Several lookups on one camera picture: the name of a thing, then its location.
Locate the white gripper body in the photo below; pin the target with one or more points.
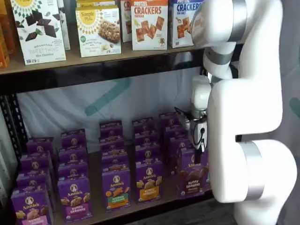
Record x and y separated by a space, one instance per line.
194 134

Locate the orange pretzel crackers box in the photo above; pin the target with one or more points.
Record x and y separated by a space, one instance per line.
150 42
126 23

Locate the Simple Mills almond bar box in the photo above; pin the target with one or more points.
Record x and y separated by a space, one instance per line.
93 2
93 47

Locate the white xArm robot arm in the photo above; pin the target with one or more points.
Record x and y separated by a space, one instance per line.
246 105

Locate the purple Annie's box brown patch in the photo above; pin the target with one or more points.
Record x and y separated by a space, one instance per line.
189 182

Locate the purple Annie's bunny grahams box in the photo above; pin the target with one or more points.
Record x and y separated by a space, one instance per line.
75 199

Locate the purple Annie's box yellow patch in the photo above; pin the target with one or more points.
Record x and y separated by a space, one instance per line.
148 185

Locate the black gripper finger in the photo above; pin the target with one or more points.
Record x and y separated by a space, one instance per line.
201 155

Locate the blue pretzel crackers box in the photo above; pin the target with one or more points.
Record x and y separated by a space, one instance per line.
178 39

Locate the plain orange snack box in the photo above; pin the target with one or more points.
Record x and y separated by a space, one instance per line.
7 28
3 54

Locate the black metal shelf rack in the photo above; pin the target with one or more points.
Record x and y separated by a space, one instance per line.
93 77

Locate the white backdrop sheet teal mark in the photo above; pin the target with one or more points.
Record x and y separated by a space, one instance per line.
70 105

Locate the purple Annie's box green patch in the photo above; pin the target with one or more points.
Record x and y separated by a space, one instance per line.
116 192

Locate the purple Annie's box pink patch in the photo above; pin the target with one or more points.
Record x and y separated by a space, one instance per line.
30 206

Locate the white Sweet Thins box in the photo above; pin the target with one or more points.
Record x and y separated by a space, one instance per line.
65 35
39 47

